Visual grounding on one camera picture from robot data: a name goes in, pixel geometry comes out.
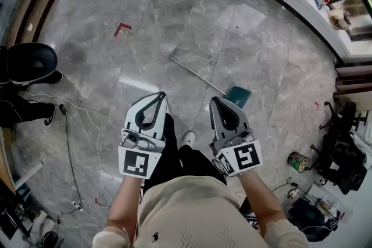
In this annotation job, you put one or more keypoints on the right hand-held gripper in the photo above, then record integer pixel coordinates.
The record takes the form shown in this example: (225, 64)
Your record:
(245, 158)

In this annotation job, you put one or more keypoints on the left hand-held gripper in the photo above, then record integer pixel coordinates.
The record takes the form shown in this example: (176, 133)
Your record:
(136, 164)

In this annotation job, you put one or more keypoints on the person's left forearm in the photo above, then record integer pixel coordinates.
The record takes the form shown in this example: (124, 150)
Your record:
(126, 200)

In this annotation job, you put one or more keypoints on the person's right forearm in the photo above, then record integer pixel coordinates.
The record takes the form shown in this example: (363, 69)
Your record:
(260, 200)

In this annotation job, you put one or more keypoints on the grey marble floor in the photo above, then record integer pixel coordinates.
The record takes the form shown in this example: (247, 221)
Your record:
(186, 8)

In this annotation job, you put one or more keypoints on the person's white shoe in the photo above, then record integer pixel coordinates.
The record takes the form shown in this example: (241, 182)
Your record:
(189, 138)

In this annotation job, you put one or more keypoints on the person's black trousers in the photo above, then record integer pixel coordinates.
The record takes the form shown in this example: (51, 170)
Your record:
(174, 159)

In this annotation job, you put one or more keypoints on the green waste bin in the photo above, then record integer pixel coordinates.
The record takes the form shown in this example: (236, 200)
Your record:
(298, 162)

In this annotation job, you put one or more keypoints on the person's beige sweater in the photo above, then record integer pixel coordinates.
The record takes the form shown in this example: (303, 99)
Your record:
(191, 212)

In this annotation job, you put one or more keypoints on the white power strip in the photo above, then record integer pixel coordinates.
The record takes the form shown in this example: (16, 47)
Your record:
(77, 205)

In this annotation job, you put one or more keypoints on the black office chair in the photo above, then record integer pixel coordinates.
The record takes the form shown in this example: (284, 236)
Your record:
(343, 154)

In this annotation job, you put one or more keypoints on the black bag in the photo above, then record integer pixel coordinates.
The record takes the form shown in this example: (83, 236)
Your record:
(308, 217)

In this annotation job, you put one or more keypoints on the brown wooden shelf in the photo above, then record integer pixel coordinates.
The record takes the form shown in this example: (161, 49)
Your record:
(353, 81)

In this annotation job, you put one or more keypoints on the white tube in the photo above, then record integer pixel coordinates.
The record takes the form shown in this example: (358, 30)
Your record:
(27, 174)

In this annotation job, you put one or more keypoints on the white patterned mug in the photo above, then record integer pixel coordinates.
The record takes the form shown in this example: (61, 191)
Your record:
(340, 20)

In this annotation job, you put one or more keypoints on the wooden bench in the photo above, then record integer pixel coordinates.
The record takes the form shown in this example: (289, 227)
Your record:
(37, 0)

